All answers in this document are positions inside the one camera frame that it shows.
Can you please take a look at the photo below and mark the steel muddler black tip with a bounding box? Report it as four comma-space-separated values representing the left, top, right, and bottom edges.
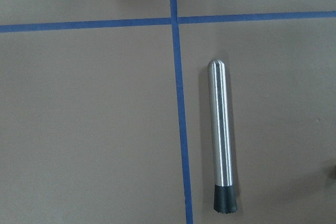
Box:
208, 59, 237, 214

